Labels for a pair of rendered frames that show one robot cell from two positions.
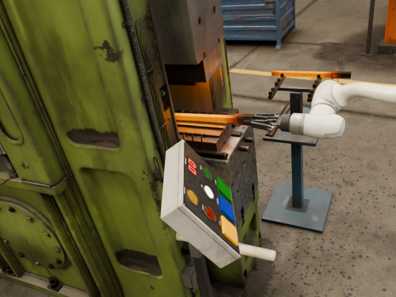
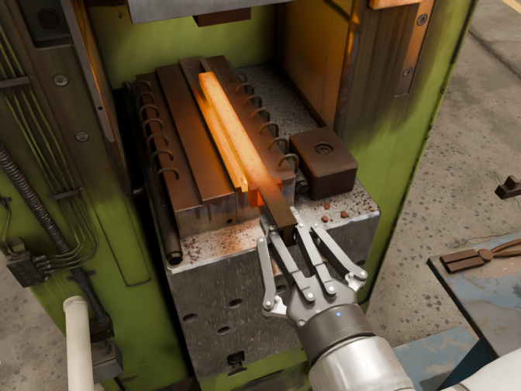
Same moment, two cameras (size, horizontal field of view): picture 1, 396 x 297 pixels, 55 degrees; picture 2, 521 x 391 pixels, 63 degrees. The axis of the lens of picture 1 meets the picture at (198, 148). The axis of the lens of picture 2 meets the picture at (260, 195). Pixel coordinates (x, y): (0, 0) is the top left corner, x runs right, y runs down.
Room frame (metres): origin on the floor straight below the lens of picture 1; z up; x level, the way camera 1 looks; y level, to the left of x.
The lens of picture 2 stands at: (1.16, -0.46, 1.46)
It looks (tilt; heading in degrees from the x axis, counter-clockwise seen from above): 46 degrees down; 41
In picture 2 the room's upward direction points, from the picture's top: straight up
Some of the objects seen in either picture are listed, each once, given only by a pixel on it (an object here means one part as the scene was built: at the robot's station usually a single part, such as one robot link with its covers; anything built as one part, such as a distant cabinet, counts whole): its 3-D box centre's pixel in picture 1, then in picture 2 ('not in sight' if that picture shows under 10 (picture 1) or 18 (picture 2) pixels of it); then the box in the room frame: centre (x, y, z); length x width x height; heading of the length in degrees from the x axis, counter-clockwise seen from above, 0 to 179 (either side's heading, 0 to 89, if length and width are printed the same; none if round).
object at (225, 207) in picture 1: (225, 209); not in sight; (0.94, -0.05, 1.01); 0.07 x 0.05 x 0.07; 176
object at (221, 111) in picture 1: (225, 116); (321, 162); (1.67, -0.17, 0.95); 0.12 x 0.08 x 0.06; 61
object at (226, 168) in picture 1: (195, 168); (236, 210); (1.64, 0.03, 0.69); 0.56 x 0.38 x 0.45; 61
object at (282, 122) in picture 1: (280, 122); (326, 315); (1.38, -0.37, 1.04); 0.09 x 0.08 x 0.07; 60
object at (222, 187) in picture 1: (223, 190); not in sight; (1.04, -0.06, 1.01); 0.07 x 0.05 x 0.07; 176
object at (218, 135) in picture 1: (183, 131); (205, 129); (1.58, 0.05, 0.96); 0.42 x 0.20 x 0.09; 61
